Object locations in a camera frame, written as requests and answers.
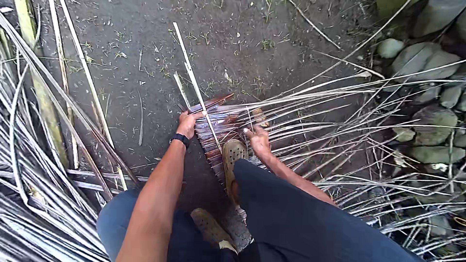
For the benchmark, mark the person's right hand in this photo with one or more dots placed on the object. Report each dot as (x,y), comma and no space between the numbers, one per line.
(260,141)

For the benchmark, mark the person's left hand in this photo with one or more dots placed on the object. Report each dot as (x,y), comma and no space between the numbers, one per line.
(187,124)

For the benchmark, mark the person's right thumb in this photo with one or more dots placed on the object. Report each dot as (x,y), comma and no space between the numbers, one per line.
(249,133)

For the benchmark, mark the person's left thumb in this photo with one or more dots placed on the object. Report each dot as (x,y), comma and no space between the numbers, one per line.
(199,115)

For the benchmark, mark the person's right fingers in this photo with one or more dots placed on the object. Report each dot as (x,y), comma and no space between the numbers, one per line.
(260,129)

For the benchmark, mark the person's left fingers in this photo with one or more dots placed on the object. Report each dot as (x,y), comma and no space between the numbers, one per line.
(184,112)

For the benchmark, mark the woven brown palm leaf panel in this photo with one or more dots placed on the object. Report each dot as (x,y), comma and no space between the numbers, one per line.
(213,133)

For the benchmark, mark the long pale bamboo strip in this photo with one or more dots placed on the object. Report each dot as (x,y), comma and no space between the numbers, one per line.
(198,92)

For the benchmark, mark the person's left forearm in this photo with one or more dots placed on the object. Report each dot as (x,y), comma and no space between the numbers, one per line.
(158,200)

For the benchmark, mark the person's right forearm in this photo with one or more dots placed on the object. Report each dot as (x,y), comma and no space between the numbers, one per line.
(296,181)

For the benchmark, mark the short pale bamboo strip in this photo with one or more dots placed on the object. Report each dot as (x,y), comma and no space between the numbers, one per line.
(181,89)

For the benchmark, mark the thin grey leaf strip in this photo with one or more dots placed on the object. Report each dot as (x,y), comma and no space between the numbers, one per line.
(141,120)

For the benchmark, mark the person's legs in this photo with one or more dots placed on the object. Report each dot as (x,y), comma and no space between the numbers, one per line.
(298,214)

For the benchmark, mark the long dry beige stalk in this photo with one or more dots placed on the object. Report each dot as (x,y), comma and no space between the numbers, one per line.
(62,58)
(86,66)

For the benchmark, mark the thin curved dry twig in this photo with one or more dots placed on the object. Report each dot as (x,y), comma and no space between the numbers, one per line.
(313,24)

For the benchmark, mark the thick yellow-green pole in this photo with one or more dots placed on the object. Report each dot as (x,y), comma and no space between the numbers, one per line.
(45,102)

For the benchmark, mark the pile of dried palm fronds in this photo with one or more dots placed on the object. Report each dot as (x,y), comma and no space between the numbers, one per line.
(40,182)

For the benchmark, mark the heap of loose pale strips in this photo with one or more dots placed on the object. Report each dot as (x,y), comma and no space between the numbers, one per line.
(404,207)

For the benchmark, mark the heap of grey stones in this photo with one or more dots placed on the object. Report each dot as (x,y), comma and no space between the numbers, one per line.
(435,125)

